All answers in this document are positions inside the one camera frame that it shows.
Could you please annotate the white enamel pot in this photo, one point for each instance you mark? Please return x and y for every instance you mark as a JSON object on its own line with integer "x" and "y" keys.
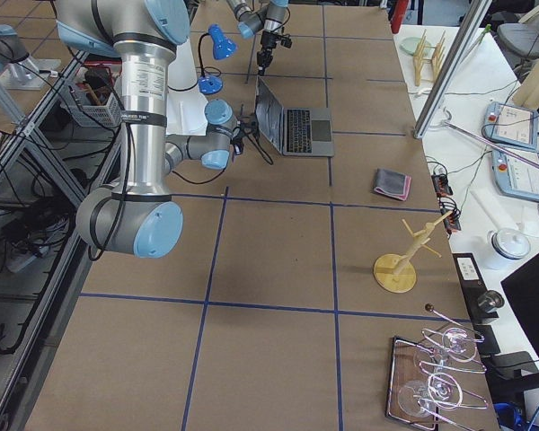
{"x": 505, "y": 246}

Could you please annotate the clear wine glass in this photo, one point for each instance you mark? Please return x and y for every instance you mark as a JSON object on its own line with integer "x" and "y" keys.
{"x": 421, "y": 399}
{"x": 450, "y": 345}

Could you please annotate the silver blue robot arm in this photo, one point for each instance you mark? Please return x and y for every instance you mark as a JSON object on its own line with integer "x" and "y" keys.
{"x": 270, "y": 20}
{"x": 135, "y": 213}

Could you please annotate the white plastic basket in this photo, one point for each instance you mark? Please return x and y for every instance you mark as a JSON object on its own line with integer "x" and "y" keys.
{"x": 89, "y": 109}

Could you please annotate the grey pink folded cloth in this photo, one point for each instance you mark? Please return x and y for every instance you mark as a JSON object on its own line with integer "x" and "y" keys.
{"x": 392, "y": 184}

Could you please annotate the wooden mug tree stand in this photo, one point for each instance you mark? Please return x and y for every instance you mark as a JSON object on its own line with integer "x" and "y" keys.
{"x": 395, "y": 273}

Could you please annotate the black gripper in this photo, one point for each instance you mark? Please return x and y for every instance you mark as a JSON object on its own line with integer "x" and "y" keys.
{"x": 267, "y": 44}

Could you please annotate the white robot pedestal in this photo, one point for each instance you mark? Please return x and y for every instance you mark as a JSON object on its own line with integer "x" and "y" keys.
{"x": 185, "y": 103}

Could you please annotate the wine glass holder tray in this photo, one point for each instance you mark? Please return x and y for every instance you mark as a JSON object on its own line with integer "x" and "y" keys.
{"x": 410, "y": 361}

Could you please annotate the aluminium frame post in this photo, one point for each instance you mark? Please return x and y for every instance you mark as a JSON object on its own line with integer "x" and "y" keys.
{"x": 458, "y": 48}

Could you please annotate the black label box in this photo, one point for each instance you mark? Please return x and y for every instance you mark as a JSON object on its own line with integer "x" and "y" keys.
{"x": 481, "y": 304}

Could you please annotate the lower clear wine glass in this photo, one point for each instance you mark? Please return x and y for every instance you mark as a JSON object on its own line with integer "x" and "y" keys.
{"x": 421, "y": 399}

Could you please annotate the lower teach pendant tablet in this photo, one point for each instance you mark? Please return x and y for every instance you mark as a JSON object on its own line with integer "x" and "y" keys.
{"x": 515, "y": 178}

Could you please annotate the wooden dish rack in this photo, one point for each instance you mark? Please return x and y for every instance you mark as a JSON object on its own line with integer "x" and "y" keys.
{"x": 435, "y": 59}

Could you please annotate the upper teach pendant tablet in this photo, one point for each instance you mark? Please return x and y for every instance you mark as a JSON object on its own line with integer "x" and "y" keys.
{"x": 511, "y": 125}

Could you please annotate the blue desk lamp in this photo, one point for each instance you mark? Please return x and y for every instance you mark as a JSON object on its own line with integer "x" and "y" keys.
{"x": 222, "y": 48}

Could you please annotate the teach pendant tablet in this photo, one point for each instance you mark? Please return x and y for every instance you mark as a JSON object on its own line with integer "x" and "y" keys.
{"x": 511, "y": 125}
{"x": 515, "y": 178}

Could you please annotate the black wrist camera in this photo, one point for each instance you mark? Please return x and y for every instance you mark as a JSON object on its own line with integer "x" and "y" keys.
{"x": 247, "y": 128}
{"x": 285, "y": 41}

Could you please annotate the orange black electronics board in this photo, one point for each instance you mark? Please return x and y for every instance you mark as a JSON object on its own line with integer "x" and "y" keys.
{"x": 446, "y": 203}

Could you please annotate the pale green plate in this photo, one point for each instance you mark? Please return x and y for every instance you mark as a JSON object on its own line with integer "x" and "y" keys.
{"x": 410, "y": 46}

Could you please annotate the grey laptop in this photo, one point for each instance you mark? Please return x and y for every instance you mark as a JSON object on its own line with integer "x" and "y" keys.
{"x": 293, "y": 131}

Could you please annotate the upper clear wine glass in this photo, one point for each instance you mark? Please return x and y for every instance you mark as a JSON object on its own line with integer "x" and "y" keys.
{"x": 450, "y": 345}

